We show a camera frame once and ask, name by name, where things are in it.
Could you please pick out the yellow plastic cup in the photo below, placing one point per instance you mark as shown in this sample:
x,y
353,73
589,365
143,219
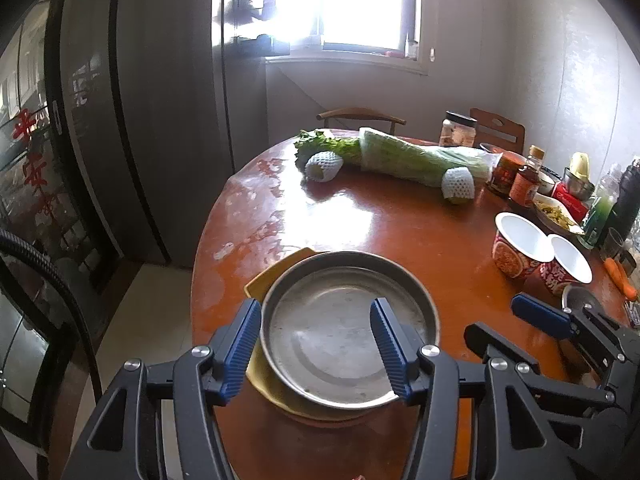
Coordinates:
x,y
580,165

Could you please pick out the clear plastic cup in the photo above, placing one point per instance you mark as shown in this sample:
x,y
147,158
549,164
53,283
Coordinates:
x,y
612,245

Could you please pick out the orange carrot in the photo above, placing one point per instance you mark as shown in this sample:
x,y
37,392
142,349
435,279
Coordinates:
x,y
620,275

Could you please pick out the white dish with food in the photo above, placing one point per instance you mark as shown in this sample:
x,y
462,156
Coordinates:
x,y
557,217

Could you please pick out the round steel plate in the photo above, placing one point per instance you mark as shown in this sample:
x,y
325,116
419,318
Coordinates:
x,y
325,340

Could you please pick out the wrapped celery bundle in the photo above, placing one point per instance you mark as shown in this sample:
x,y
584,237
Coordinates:
x,y
415,160

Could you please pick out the white ceramic bowl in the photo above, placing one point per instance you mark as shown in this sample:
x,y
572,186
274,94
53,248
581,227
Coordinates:
x,y
547,182

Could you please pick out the red instant noodle cup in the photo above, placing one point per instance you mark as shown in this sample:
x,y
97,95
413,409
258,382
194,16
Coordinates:
x,y
515,260
570,260

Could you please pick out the red sauce jar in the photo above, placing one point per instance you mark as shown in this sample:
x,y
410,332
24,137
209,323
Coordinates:
x,y
506,175

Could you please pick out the brown slotted-back chair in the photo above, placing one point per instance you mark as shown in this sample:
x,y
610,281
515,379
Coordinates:
x,y
495,127

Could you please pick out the small foam-netted fruit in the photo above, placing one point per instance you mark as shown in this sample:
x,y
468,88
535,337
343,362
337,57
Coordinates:
x,y
322,165

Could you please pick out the curved-back wooden chair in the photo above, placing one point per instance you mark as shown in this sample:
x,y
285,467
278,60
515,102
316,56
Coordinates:
x,y
362,112

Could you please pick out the orange-capped sauce bottle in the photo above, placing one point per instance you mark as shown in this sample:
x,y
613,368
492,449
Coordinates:
x,y
526,187

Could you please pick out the black-lidded plastic jar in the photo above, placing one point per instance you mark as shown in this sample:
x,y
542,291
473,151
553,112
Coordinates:
x,y
456,132

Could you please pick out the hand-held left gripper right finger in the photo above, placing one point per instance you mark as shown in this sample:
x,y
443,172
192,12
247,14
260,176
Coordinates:
x,y
390,355

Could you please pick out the black thermos flask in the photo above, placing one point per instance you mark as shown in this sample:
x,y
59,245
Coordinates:
x,y
629,200

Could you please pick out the green lettuce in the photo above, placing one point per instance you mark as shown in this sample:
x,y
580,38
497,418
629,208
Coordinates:
x,y
330,146

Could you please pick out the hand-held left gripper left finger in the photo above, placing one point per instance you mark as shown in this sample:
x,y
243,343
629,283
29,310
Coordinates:
x,y
240,350

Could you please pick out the red tissue box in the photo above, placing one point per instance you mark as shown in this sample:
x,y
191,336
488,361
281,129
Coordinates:
x,y
572,205

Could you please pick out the dark refrigerator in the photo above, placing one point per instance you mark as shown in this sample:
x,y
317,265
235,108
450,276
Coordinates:
x,y
150,110

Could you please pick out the large foam-netted fruit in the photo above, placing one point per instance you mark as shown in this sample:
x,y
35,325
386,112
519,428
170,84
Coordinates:
x,y
457,184

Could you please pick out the window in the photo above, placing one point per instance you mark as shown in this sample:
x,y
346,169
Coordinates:
x,y
360,5

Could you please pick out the steel bowl holding yellow cup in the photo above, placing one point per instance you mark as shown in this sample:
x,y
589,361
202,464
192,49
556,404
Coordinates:
x,y
577,189

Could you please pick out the green liquid plastic bottle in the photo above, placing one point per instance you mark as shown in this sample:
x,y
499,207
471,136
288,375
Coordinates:
x,y
600,215

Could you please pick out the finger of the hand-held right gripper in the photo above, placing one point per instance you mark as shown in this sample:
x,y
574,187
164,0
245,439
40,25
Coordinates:
x,y
542,312
480,337

